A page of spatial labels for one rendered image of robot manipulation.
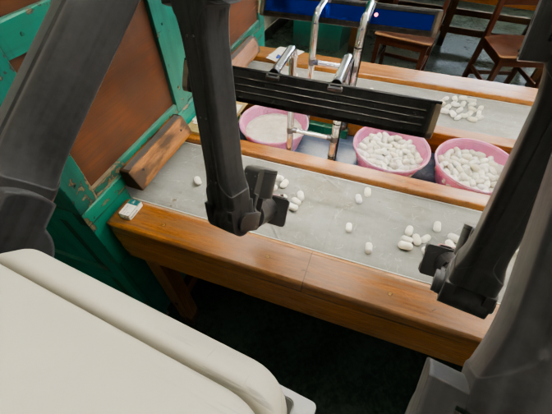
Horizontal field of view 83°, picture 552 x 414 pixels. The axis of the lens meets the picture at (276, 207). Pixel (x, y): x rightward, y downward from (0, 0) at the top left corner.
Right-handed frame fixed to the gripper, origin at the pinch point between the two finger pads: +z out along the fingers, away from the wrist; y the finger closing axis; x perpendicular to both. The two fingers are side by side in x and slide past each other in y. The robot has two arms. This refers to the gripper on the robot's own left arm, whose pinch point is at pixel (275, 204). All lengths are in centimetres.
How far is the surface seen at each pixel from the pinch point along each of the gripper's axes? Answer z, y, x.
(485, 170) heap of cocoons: 43, -59, -22
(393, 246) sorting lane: 12.0, -32.5, 5.5
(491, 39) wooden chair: 209, -89, -127
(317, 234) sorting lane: 9.7, -11.7, 7.3
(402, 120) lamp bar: -2.4, -24.4, -25.8
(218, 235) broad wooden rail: -0.4, 13.7, 12.5
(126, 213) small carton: -4.2, 41.0, 12.8
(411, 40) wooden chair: 192, -32, -113
